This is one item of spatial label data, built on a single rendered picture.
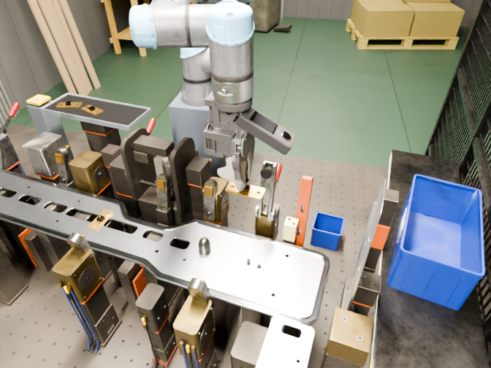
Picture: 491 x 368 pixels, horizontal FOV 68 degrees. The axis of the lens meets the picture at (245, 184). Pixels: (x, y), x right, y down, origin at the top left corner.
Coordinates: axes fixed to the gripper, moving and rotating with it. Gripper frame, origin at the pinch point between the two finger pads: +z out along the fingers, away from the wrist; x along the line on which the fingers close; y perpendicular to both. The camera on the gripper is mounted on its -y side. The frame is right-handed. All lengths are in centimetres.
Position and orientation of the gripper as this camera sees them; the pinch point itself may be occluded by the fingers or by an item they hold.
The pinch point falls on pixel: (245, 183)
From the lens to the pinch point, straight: 78.8
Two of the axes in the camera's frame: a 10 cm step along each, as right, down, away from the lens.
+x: -3.5, 5.9, -7.3
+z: 0.2, 7.8, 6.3
